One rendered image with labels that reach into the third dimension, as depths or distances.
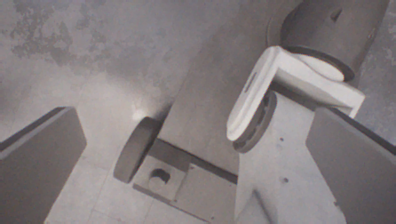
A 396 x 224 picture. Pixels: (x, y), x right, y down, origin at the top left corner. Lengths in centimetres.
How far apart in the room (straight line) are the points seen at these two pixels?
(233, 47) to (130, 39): 36
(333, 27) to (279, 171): 26
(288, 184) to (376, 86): 70
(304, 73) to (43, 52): 78
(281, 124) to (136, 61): 52
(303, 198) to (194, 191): 33
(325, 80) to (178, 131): 34
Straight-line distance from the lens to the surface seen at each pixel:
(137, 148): 55
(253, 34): 57
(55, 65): 85
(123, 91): 74
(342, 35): 43
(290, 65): 40
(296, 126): 39
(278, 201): 27
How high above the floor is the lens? 70
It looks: 84 degrees down
